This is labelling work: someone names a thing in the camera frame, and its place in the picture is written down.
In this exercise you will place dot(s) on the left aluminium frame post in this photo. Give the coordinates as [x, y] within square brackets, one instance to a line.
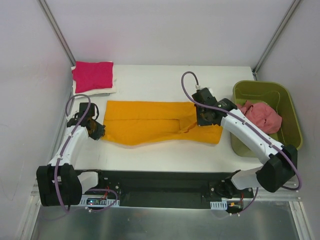
[57, 30]

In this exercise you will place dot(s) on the salmon pink t shirt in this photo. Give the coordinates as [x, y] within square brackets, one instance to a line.
[262, 115]

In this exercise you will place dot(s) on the folded magenta t shirt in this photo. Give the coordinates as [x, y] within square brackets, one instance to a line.
[93, 76]

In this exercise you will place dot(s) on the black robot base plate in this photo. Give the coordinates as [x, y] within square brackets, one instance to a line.
[158, 189]

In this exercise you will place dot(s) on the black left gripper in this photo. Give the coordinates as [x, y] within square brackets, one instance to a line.
[99, 131]

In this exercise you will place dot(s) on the orange t shirt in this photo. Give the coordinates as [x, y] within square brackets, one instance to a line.
[133, 123]

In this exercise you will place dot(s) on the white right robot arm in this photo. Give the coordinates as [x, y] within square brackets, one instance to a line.
[278, 162]

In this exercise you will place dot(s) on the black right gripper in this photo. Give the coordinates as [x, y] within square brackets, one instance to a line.
[200, 117]

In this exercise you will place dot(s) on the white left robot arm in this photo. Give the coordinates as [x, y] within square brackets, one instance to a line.
[58, 182]

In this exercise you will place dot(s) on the white cable duct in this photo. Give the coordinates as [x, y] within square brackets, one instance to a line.
[95, 202]
[219, 205]

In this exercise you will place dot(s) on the aluminium frame post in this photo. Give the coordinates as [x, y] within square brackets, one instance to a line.
[57, 30]
[276, 35]

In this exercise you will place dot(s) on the left white cable duct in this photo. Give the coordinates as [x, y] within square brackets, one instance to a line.
[95, 202]

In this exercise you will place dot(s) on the right aluminium frame post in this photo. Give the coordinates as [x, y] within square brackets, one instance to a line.
[276, 35]

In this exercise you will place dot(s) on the folded white t shirt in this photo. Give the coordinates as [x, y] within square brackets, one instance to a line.
[100, 91]

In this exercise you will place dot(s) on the right white cable duct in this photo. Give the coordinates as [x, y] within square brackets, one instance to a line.
[219, 205]

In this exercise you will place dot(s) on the olive green plastic basket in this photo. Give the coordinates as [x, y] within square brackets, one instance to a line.
[279, 99]

